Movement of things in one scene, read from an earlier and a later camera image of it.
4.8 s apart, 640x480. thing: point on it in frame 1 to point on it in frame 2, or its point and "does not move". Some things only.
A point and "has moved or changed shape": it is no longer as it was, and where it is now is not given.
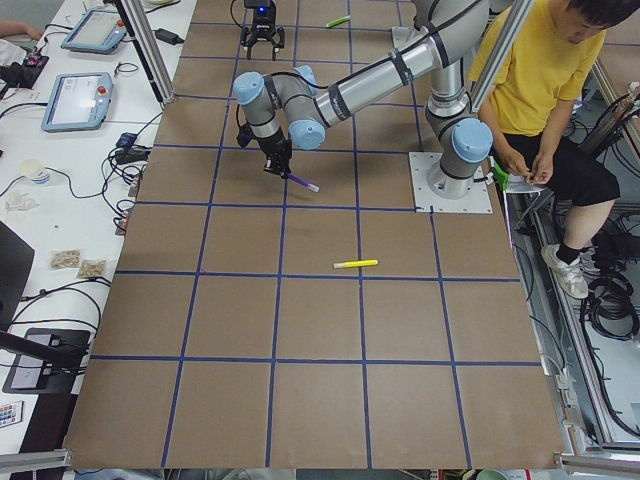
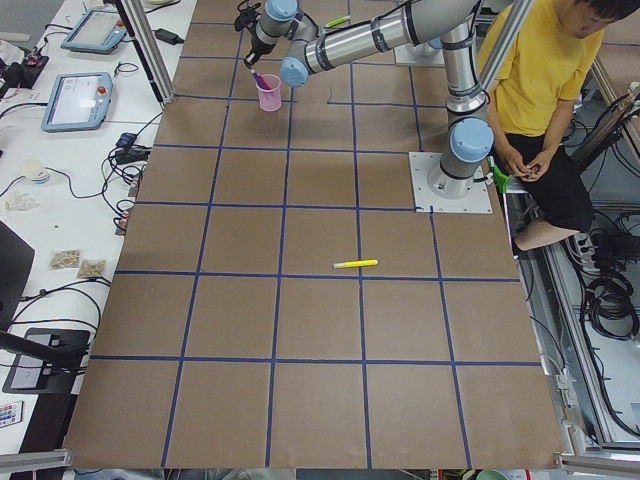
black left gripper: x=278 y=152 to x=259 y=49
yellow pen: x=357 y=263 does not move
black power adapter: x=168 y=36 does not move
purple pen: x=310 y=186 has moved or changed shape
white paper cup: x=36 y=170 does not move
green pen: x=338 y=21 does not move
